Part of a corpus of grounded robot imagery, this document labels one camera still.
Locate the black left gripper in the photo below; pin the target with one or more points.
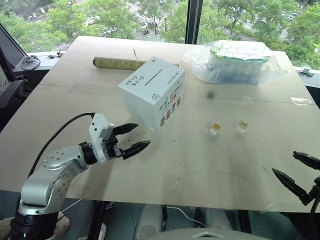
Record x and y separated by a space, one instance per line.
112 147

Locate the clear plastic bag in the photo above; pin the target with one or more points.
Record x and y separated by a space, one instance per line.
197 65

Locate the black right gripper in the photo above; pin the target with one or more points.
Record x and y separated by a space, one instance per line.
316 190

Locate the grey rounded shape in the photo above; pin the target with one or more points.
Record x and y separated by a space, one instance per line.
220 218
147 222

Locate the black table leg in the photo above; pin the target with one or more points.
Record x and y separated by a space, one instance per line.
96 220

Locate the black window frame post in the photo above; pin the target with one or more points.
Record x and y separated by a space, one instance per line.
194 20

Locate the clear tape strip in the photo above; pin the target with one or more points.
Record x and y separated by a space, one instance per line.
302 100

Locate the green-lidded plastic container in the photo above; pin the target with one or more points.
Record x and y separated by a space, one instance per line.
237 62

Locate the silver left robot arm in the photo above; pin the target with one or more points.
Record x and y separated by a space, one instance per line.
50 180

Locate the white slotted box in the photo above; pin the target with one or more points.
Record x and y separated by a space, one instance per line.
147 100

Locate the rolled olive mat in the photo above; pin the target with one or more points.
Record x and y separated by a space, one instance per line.
115 63

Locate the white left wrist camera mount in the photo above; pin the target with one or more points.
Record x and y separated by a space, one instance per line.
97 132

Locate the small capsule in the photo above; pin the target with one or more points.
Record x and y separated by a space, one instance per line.
241 126
215 128

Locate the grey robot torso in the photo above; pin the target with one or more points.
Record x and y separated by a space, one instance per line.
207 235

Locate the small dark clutter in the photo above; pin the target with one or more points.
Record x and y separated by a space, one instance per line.
55 54

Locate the black office chair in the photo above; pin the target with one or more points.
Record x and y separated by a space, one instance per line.
10 90

